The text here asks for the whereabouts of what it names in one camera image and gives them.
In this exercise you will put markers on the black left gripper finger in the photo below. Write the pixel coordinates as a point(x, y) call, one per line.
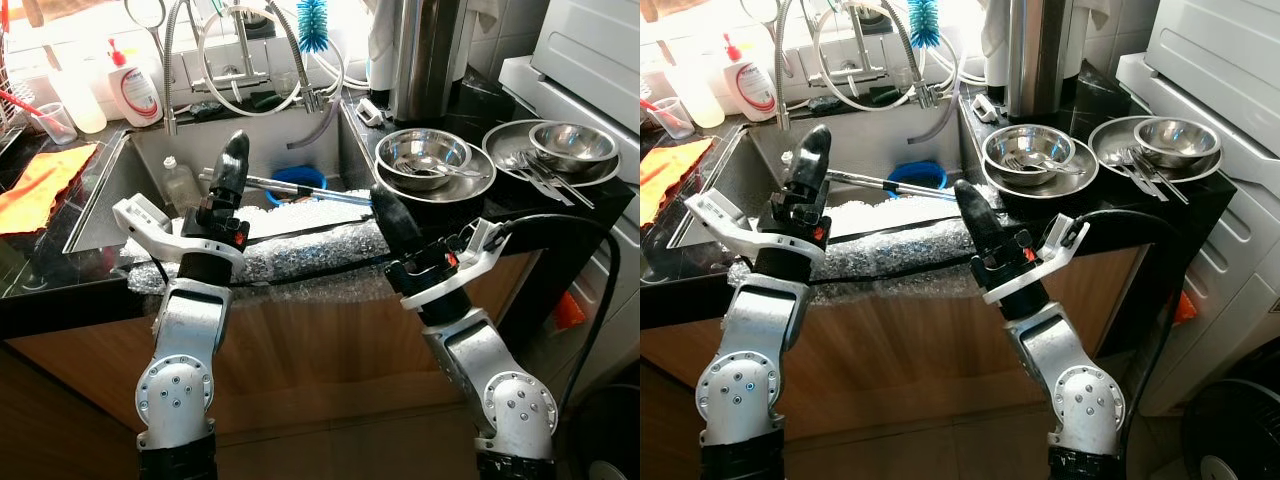
point(232, 165)
point(812, 160)

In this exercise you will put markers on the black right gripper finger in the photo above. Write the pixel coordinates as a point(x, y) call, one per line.
point(983, 222)
point(400, 228)

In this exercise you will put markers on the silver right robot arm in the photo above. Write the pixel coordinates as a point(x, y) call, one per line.
point(500, 390)
point(1070, 390)

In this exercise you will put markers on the stainless steel sink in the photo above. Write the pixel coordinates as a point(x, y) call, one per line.
point(890, 135)
point(280, 140)

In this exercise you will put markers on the green scouring pad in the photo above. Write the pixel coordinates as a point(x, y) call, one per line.
point(268, 100)
point(822, 105)
point(885, 97)
point(205, 110)

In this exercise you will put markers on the steel fork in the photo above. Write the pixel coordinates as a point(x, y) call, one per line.
point(410, 168)
point(1020, 162)
point(540, 185)
point(1145, 180)
point(565, 185)
point(1165, 178)

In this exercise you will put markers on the blue plastic bowl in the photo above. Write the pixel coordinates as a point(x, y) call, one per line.
point(305, 173)
point(920, 168)

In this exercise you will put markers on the steel plate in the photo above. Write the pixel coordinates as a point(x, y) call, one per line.
point(505, 140)
point(1110, 135)
point(1080, 180)
point(470, 188)

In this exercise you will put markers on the steel bowl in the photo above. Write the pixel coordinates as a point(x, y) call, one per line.
point(575, 145)
point(1030, 145)
point(1178, 140)
point(425, 150)

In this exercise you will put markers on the bubble wrap sheet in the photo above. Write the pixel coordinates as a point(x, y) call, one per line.
point(300, 250)
point(900, 245)

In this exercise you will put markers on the flexible steel faucet spout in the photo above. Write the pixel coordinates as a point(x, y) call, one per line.
point(783, 75)
point(168, 80)

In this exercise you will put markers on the clear soft tube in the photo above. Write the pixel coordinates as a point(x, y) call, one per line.
point(315, 130)
point(935, 125)

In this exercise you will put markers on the white red dish soap bottle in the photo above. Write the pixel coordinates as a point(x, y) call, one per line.
point(752, 85)
point(135, 90)

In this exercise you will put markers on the white scrub brush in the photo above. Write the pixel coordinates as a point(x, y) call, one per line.
point(984, 107)
point(370, 112)

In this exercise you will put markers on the translucent plastic bottle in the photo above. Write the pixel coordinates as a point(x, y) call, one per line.
point(85, 105)
point(703, 100)

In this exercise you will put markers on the brown wood cabinet front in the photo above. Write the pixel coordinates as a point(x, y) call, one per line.
point(300, 350)
point(900, 350)

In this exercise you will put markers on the orange cloth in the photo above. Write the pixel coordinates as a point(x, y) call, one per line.
point(670, 180)
point(40, 185)

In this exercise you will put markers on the clear plastic measuring cup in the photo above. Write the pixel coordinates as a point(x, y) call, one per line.
point(55, 125)
point(675, 120)

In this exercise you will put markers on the blue bottle brush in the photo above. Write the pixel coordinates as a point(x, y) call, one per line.
point(313, 25)
point(926, 22)

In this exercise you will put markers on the tall steel water dispenser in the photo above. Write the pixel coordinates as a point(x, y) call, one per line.
point(425, 60)
point(1040, 55)

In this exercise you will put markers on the white washing machine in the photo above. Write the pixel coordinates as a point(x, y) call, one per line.
point(520, 85)
point(1250, 300)

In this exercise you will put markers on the beige cloth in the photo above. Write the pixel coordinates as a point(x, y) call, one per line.
point(995, 25)
point(380, 25)

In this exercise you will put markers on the white tumble dryer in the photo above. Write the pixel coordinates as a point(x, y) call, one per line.
point(1210, 50)
point(590, 50)

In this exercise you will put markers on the black floor fan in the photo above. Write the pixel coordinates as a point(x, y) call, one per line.
point(1235, 430)
point(615, 440)

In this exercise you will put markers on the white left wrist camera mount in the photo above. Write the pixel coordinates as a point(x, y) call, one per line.
point(140, 215)
point(715, 212)

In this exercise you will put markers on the steel wall faucet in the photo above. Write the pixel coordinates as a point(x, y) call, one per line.
point(860, 78)
point(245, 82)

